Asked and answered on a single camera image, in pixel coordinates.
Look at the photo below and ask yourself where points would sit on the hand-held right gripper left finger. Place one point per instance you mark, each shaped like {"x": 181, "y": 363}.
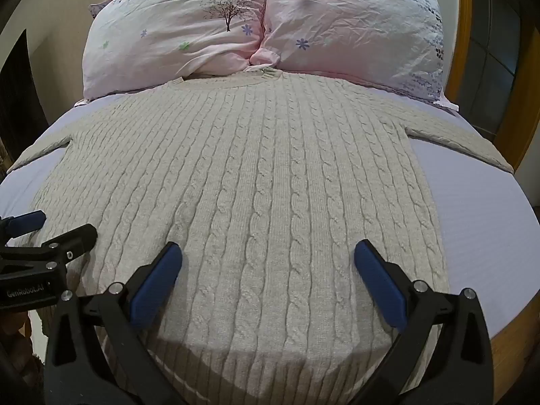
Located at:
{"x": 155, "y": 278}

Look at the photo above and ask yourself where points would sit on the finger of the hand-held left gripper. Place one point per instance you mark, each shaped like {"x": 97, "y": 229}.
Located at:
{"x": 69, "y": 242}
{"x": 25, "y": 222}

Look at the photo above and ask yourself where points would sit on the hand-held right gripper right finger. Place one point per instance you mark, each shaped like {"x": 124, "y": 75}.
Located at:
{"x": 379, "y": 278}

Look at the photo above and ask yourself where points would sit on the lavender bed sheet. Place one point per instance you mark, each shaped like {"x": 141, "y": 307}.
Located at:
{"x": 476, "y": 219}

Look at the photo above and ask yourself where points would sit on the pink tree-print pillow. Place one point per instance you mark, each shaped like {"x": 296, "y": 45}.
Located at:
{"x": 168, "y": 29}

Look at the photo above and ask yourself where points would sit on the pink floral pillow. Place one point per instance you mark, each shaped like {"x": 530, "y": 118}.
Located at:
{"x": 350, "y": 25}

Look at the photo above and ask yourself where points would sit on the wooden bed frame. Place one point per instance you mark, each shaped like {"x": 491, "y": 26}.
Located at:
{"x": 506, "y": 93}

